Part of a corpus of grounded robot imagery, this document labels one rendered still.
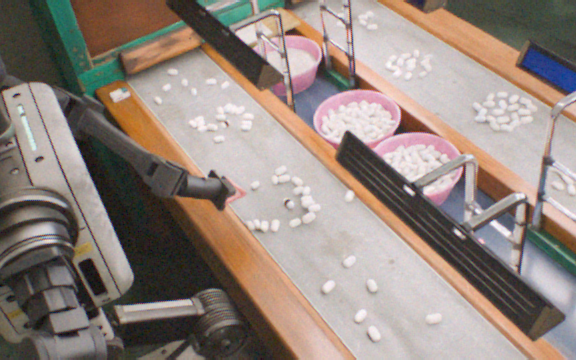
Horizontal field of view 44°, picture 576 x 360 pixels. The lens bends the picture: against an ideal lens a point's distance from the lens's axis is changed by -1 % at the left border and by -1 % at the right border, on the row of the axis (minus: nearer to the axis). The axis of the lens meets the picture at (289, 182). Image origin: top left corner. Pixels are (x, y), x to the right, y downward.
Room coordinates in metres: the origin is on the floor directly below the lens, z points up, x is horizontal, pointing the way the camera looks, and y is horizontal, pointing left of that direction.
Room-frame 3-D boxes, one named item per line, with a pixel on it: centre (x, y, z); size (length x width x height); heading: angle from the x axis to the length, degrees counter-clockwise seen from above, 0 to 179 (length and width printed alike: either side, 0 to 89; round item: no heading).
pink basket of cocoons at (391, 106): (1.72, -0.24, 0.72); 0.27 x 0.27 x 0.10
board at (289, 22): (2.31, 0.03, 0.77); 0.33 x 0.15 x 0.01; 115
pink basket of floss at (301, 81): (2.12, -0.06, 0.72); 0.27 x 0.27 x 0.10
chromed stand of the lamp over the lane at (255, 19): (1.87, 0.05, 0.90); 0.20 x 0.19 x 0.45; 25
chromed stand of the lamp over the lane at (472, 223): (0.99, -0.35, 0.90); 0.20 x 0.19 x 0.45; 25
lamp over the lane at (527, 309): (0.96, -0.28, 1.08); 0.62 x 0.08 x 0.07; 25
